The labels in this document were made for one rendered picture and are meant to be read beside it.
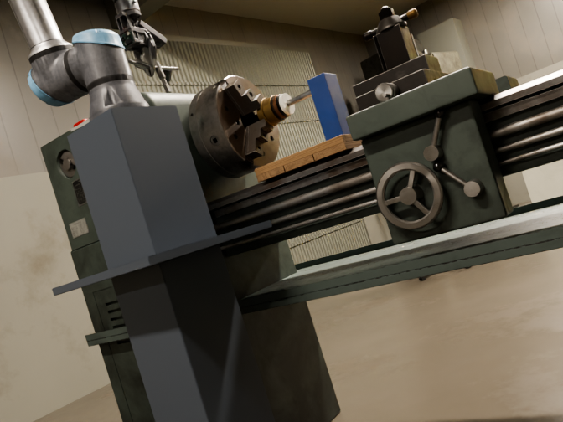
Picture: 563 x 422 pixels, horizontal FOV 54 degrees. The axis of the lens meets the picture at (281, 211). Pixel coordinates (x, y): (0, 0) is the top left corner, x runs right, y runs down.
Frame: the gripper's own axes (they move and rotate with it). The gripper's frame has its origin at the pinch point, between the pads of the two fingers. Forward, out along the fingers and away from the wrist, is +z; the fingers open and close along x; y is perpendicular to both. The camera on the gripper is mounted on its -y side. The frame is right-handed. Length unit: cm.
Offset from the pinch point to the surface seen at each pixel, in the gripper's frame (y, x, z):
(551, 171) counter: -413, 47, 89
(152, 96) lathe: 11.3, 7.3, 11.5
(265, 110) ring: -7.9, 32.9, 25.6
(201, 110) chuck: 2.4, 17.1, 19.6
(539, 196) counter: -415, 31, 109
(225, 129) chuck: 2.0, 23.5, 28.2
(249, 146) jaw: -5.2, 24.9, 34.5
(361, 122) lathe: 18, 73, 44
